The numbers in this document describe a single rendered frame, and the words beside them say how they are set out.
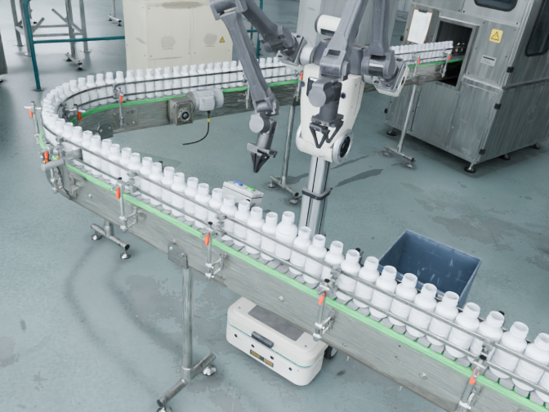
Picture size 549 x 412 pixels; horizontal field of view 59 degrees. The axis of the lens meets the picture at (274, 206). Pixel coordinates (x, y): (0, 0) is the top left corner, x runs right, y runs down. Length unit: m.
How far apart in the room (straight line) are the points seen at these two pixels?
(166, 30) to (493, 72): 3.30
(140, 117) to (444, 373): 2.26
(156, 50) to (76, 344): 3.58
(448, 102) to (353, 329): 3.89
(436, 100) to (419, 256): 3.33
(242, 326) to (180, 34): 3.85
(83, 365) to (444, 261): 1.80
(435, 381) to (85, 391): 1.67
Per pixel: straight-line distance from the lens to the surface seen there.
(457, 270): 2.08
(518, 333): 1.41
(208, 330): 2.80
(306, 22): 7.63
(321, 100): 1.41
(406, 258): 2.13
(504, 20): 4.89
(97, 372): 2.66
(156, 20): 5.51
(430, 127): 5.35
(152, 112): 3.09
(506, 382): 1.50
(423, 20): 5.33
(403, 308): 1.46
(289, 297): 1.62
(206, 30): 5.81
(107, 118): 2.99
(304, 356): 2.39
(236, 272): 1.72
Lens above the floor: 1.99
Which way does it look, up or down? 31 degrees down
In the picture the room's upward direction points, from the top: 6 degrees clockwise
